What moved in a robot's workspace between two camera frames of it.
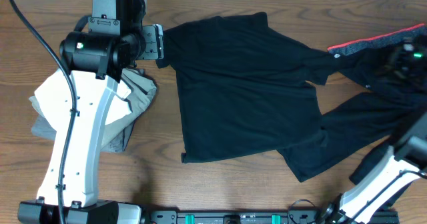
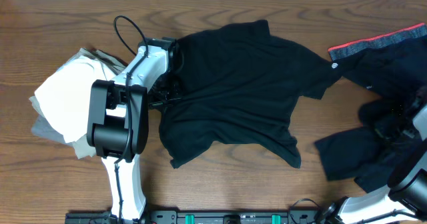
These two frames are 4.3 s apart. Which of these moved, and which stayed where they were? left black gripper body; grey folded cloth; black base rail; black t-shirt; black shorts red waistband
Moved: black shorts red waistband; black t-shirt; left black gripper body
Stayed: black base rail; grey folded cloth
